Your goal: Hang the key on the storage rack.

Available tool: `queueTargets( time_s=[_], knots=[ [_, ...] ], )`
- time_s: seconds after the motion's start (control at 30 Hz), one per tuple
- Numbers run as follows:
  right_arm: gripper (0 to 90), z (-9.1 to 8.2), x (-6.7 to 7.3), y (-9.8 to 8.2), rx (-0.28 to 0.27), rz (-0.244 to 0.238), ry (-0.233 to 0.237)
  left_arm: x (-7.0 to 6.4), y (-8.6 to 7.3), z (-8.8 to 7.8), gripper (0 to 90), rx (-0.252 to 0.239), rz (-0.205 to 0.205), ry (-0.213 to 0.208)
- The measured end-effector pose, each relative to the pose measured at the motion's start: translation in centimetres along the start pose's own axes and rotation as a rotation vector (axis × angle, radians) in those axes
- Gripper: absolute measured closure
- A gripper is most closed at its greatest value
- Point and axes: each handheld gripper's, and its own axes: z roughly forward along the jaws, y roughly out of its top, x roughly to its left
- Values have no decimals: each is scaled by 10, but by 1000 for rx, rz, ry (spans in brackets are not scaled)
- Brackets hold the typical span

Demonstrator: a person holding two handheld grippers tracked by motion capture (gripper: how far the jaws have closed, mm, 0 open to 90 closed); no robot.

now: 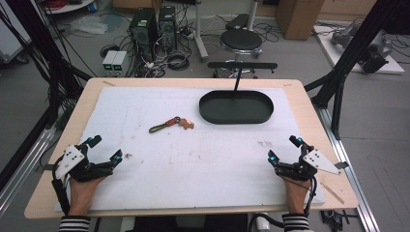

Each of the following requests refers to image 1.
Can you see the white power supply unit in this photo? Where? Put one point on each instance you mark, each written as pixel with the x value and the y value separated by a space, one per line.
pixel 109 60
pixel 120 61

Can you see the person's right striped sleeve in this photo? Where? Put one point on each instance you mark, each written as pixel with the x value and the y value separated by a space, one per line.
pixel 296 223

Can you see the person's dark trousers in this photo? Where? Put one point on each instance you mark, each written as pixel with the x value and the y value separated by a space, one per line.
pixel 190 224

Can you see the brown cardboard box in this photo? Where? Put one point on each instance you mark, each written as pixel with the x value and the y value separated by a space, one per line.
pixel 298 17

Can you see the person's left hand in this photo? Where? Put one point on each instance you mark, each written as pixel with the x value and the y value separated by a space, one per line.
pixel 84 195

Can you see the white board with grey device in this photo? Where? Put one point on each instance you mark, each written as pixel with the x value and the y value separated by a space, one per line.
pixel 361 48

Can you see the black metal frame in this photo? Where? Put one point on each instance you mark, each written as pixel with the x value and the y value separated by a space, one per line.
pixel 38 58
pixel 351 54

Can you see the person's left striped sleeve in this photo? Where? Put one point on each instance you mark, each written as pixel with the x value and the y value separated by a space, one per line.
pixel 74 224

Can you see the white foam mat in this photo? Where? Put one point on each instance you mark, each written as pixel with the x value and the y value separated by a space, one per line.
pixel 199 167

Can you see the round white table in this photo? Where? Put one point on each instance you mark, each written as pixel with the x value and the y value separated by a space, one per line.
pixel 69 5

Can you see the large black computer tower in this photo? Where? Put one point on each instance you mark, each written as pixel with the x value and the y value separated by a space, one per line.
pixel 143 30

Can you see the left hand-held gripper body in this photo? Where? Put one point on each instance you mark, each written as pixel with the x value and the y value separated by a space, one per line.
pixel 72 162

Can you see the aluminium rail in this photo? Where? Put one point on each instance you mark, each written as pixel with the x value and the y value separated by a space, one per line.
pixel 22 167
pixel 349 167

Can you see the thin wooden stick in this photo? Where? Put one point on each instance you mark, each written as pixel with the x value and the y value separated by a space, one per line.
pixel 332 192

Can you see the clear plastic bag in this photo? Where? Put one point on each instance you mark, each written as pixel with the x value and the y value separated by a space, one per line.
pixel 88 25

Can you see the black oval tray with hanger bar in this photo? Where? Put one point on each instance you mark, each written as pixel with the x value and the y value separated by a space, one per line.
pixel 237 108

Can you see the black round stool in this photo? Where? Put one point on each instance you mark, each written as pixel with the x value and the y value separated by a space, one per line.
pixel 241 41

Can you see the person's striped sleeve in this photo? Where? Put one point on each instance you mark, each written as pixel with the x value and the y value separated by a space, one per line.
pixel 296 223
pixel 74 224

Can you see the slim black computer tower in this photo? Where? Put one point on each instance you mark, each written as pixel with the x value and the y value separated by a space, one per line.
pixel 167 27

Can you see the grey metal stand leg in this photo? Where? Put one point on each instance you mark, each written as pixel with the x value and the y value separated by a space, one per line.
pixel 199 30

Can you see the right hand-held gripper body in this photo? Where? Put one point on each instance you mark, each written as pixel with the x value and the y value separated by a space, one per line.
pixel 306 164

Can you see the person's right hand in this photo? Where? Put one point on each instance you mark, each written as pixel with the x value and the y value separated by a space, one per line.
pixel 296 195

